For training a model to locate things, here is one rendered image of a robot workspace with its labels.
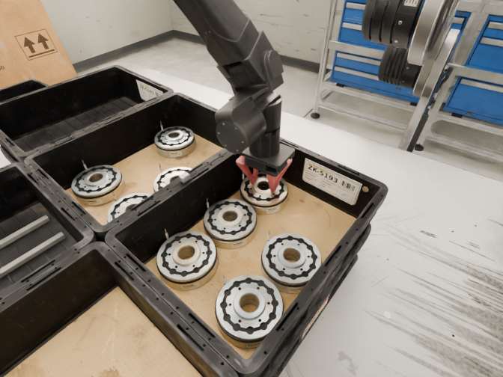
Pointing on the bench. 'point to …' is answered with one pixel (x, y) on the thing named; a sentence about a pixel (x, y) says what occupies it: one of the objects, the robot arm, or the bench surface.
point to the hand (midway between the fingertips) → (263, 184)
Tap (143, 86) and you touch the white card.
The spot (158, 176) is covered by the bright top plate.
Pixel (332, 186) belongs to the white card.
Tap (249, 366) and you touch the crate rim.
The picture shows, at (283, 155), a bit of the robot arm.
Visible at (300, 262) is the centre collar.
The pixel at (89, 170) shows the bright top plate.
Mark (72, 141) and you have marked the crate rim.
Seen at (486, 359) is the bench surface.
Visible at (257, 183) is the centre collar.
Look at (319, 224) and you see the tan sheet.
